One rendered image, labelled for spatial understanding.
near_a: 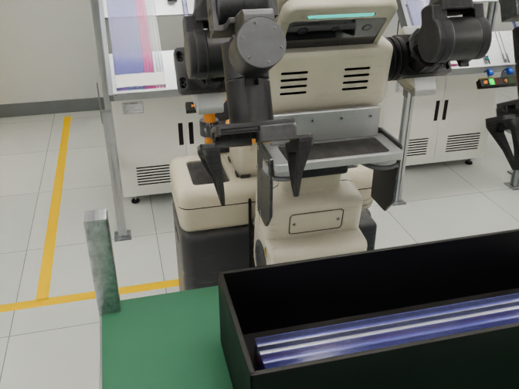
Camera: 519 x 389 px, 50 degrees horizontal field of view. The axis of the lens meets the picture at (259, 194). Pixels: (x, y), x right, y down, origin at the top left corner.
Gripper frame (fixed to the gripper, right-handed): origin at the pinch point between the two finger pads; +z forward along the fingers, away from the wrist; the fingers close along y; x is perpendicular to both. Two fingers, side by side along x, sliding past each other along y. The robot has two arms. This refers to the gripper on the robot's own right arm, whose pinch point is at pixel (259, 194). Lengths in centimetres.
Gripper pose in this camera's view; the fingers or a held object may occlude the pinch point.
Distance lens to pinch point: 72.8
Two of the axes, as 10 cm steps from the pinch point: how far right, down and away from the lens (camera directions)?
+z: 1.1, 9.9, 0.4
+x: -2.1, -0.1, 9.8
